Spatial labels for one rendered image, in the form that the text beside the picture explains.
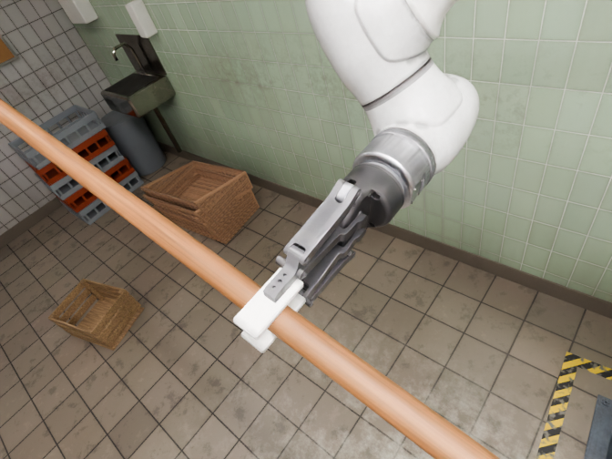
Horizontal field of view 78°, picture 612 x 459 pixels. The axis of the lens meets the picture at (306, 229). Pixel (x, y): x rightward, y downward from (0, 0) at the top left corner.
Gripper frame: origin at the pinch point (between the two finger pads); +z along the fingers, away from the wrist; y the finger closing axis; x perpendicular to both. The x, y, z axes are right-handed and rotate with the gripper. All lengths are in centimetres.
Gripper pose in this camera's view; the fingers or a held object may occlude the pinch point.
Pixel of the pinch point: (270, 311)
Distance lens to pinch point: 38.6
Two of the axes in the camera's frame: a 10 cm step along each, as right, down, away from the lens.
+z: -6.1, 6.6, -4.3
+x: -7.9, -4.7, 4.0
